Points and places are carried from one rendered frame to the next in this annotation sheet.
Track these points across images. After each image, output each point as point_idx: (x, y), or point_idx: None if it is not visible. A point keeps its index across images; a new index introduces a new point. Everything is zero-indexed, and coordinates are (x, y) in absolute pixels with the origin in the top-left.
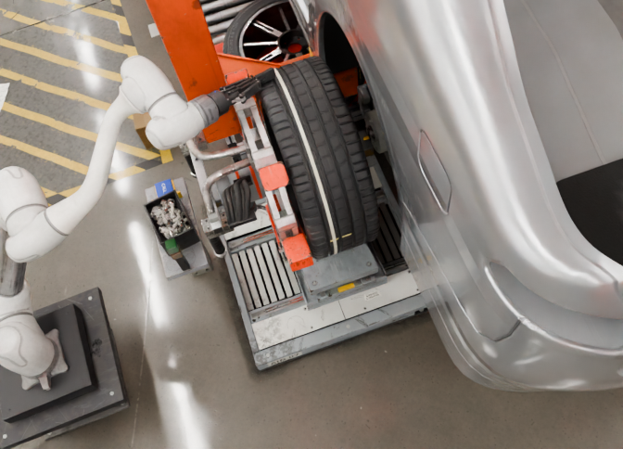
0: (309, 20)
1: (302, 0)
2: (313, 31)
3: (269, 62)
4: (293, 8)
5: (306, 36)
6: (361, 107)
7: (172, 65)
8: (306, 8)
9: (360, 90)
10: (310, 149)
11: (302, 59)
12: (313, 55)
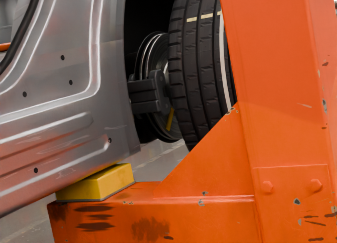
0: (103, 67)
1: (55, 101)
2: (116, 64)
3: (168, 175)
4: (40, 178)
5: (92, 154)
6: (164, 102)
7: (334, 3)
8: (69, 97)
9: (157, 71)
10: None
11: (118, 199)
12: (119, 147)
